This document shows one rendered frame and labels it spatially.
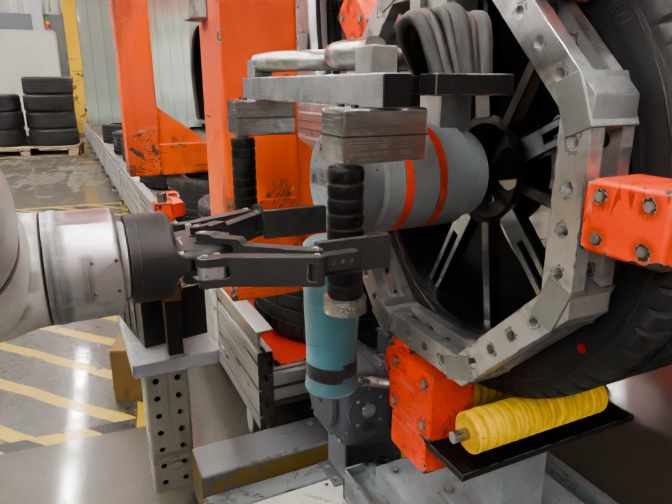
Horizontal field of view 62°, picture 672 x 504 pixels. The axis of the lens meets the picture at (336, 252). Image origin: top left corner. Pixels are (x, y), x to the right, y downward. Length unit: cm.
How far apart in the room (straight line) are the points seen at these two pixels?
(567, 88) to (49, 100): 866
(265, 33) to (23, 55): 1073
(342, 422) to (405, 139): 80
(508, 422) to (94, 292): 58
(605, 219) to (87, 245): 45
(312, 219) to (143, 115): 251
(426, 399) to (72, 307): 55
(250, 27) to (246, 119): 38
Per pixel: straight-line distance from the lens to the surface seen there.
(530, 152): 79
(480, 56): 58
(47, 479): 173
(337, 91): 59
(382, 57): 54
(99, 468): 171
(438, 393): 85
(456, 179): 74
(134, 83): 307
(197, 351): 120
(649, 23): 66
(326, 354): 90
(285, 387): 149
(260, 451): 144
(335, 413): 122
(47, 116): 908
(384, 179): 69
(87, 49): 1375
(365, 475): 134
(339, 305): 55
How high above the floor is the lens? 97
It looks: 16 degrees down
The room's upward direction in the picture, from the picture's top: straight up
